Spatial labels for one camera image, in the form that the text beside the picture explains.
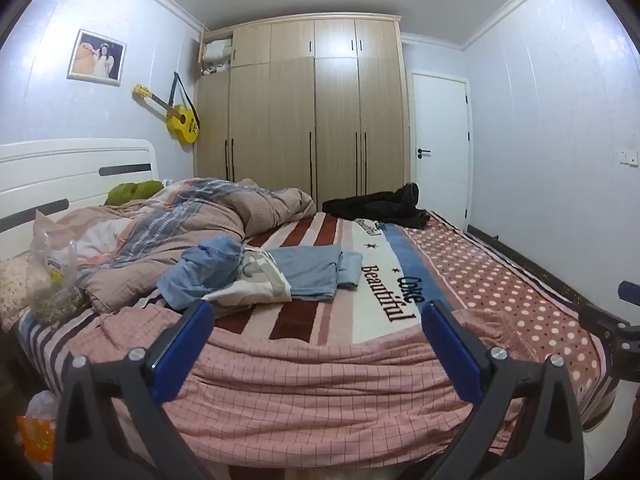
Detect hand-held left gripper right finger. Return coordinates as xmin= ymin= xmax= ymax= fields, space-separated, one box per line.
xmin=421 ymin=300 xmax=586 ymax=480

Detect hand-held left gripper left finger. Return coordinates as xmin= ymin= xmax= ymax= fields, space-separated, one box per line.
xmin=52 ymin=299 xmax=217 ymax=480

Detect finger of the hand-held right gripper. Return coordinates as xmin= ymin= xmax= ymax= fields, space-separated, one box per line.
xmin=617 ymin=280 xmax=640 ymax=307
xmin=579 ymin=302 xmax=640 ymax=383

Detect pink checked pants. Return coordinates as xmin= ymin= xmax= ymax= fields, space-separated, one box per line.
xmin=65 ymin=305 xmax=526 ymax=453

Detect crumpled blue garment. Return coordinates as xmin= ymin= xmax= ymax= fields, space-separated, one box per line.
xmin=156 ymin=236 xmax=246 ymax=310

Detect beige and white cloth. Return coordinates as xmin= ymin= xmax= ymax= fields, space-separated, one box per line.
xmin=200 ymin=247 xmax=293 ymax=317

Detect striped printed blanket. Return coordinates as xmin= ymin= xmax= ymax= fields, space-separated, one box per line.
xmin=15 ymin=210 xmax=621 ymax=431

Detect pink and blue quilt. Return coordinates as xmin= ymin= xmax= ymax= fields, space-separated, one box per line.
xmin=45 ymin=176 xmax=317 ymax=313

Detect folded light blue garment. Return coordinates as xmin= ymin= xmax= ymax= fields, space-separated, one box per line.
xmin=265 ymin=245 xmax=363 ymax=302

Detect clear plastic bag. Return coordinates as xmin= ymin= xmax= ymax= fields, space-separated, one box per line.
xmin=27 ymin=210 xmax=91 ymax=323

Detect green pillow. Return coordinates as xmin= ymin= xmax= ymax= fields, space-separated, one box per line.
xmin=104 ymin=179 xmax=165 ymax=207

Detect black clothing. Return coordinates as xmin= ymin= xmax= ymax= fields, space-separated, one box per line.
xmin=321 ymin=181 xmax=432 ymax=231

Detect orange plastic bag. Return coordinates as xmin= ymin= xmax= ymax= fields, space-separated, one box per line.
xmin=15 ymin=390 xmax=61 ymax=466

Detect floral pillow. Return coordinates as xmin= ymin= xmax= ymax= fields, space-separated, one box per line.
xmin=0 ymin=255 xmax=36 ymax=331

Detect white bed headboard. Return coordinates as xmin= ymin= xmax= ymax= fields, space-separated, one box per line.
xmin=0 ymin=138 xmax=163 ymax=261

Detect yellow ukulele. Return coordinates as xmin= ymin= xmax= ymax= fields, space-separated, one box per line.
xmin=132 ymin=84 xmax=201 ymax=144

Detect white door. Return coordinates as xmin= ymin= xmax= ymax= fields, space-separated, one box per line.
xmin=411 ymin=71 xmax=473 ymax=233

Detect wooden wardrobe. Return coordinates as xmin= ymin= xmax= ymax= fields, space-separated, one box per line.
xmin=192 ymin=12 xmax=412 ymax=211

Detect white bedding in wardrobe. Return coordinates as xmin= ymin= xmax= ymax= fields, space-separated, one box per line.
xmin=202 ymin=39 xmax=233 ymax=77

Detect black ukulele strap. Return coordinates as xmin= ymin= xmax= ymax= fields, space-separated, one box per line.
xmin=171 ymin=72 xmax=201 ymax=128

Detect framed wall picture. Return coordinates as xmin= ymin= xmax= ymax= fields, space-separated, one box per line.
xmin=66 ymin=28 xmax=127 ymax=84

